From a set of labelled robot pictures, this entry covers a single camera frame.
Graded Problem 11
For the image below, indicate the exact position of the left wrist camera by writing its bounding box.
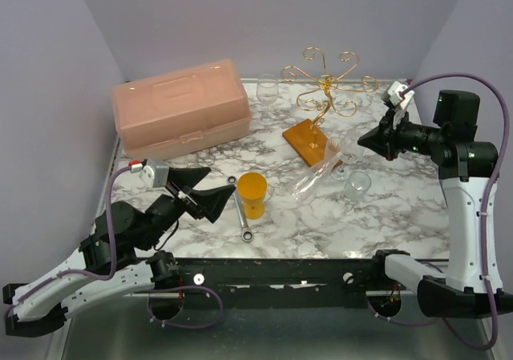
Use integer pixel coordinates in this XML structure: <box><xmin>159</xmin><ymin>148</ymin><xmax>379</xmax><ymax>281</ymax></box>
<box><xmin>139</xmin><ymin>159</ymin><xmax>169</xmax><ymax>189</ymax></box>

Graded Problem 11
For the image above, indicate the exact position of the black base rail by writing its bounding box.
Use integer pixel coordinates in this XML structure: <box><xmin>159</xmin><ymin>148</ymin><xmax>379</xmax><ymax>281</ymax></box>
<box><xmin>131</xmin><ymin>249</ymin><xmax>422</xmax><ymax>311</ymax></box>

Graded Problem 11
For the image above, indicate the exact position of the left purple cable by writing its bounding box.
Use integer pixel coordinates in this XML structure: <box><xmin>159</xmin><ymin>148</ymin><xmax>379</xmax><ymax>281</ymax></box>
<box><xmin>11</xmin><ymin>163</ymin><xmax>224</xmax><ymax>330</ymax></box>

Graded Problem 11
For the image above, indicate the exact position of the silver ratchet wrench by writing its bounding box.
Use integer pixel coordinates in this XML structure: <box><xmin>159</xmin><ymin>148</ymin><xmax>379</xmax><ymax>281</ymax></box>
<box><xmin>232</xmin><ymin>190</ymin><xmax>254</xmax><ymax>243</ymax></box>

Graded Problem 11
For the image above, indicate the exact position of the clear wine glass right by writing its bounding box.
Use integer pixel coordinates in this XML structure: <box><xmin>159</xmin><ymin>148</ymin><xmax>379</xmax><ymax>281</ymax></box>
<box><xmin>331</xmin><ymin>131</ymin><xmax>364</xmax><ymax>181</ymax></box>

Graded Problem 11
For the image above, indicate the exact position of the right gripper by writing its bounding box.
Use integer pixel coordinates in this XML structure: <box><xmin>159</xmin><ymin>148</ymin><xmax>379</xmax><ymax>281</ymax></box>
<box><xmin>358</xmin><ymin>105</ymin><xmax>445</xmax><ymax>160</ymax></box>

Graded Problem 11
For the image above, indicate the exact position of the ribbed clear champagne flute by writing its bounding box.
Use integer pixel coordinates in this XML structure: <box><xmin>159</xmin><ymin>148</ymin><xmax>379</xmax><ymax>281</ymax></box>
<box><xmin>289</xmin><ymin>138</ymin><xmax>341</xmax><ymax>203</ymax></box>

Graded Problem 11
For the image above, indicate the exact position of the clear wine glass back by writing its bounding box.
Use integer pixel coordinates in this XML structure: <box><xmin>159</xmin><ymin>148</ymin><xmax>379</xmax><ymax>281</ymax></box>
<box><xmin>256</xmin><ymin>74</ymin><xmax>279</xmax><ymax>126</ymax></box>

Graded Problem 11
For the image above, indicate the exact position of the clear wine glass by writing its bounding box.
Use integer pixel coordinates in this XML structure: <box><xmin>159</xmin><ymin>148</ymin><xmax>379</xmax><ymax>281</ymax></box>
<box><xmin>256</xmin><ymin>74</ymin><xmax>279</xmax><ymax>126</ymax></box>
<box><xmin>331</xmin><ymin>131</ymin><xmax>364</xmax><ymax>181</ymax></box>

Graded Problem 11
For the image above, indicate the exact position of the pink plastic storage box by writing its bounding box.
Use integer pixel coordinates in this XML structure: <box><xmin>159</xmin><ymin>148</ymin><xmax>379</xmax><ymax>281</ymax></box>
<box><xmin>111</xmin><ymin>59</ymin><xmax>252</xmax><ymax>160</ymax></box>

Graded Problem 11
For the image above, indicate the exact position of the gold wire glass rack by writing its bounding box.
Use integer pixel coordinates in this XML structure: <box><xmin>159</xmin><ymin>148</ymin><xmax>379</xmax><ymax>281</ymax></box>
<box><xmin>281</xmin><ymin>47</ymin><xmax>380</xmax><ymax>167</ymax></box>

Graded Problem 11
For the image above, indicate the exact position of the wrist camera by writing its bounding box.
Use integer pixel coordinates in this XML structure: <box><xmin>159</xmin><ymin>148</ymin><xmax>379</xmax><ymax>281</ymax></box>
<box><xmin>139</xmin><ymin>159</ymin><xmax>169</xmax><ymax>189</ymax></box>
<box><xmin>382</xmin><ymin>80</ymin><xmax>414</xmax><ymax>113</ymax></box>

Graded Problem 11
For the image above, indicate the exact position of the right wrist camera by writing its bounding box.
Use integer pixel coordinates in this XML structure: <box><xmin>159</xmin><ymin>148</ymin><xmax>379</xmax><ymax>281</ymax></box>
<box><xmin>382</xmin><ymin>80</ymin><xmax>414</xmax><ymax>113</ymax></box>

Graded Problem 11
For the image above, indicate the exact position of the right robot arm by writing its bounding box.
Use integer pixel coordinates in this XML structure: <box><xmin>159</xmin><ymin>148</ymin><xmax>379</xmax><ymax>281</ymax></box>
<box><xmin>358</xmin><ymin>84</ymin><xmax>512</xmax><ymax>318</ymax></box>

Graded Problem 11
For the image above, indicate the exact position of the short clear goblet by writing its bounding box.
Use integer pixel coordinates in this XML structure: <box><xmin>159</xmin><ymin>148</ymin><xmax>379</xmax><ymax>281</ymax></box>
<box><xmin>344</xmin><ymin>171</ymin><xmax>372</xmax><ymax>201</ymax></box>

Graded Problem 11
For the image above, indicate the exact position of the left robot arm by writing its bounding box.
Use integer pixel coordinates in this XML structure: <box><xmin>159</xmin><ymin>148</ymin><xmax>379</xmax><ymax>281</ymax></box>
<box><xmin>2</xmin><ymin>160</ymin><xmax>236</xmax><ymax>338</ymax></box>

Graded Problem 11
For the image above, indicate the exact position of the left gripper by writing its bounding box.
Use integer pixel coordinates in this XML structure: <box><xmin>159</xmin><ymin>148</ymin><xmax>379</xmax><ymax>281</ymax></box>
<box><xmin>137</xmin><ymin>168</ymin><xmax>236</xmax><ymax>252</ymax></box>

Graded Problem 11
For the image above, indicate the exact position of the yellow plastic wine glass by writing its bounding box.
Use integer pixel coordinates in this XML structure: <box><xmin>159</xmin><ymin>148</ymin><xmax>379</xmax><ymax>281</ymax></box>
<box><xmin>237</xmin><ymin>172</ymin><xmax>268</xmax><ymax>220</ymax></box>

